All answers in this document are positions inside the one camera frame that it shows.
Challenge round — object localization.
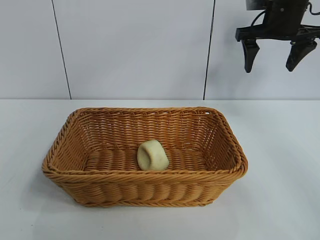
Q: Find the pale round egg yolk pastry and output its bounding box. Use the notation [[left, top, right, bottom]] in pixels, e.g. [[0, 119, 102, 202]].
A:
[[136, 139, 170, 172]]

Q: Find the thin black cable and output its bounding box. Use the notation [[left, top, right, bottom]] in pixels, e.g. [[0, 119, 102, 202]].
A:
[[307, 2, 320, 15], [249, 10, 266, 28]]

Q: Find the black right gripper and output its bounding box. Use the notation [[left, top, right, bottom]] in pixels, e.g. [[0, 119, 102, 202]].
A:
[[234, 0, 320, 74]]

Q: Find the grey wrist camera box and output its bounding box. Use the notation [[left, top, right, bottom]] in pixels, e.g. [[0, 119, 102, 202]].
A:
[[246, 0, 267, 11]]

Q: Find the woven brown wicker basket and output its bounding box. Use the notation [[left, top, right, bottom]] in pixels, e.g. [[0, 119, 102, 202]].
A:
[[41, 106, 249, 208]]

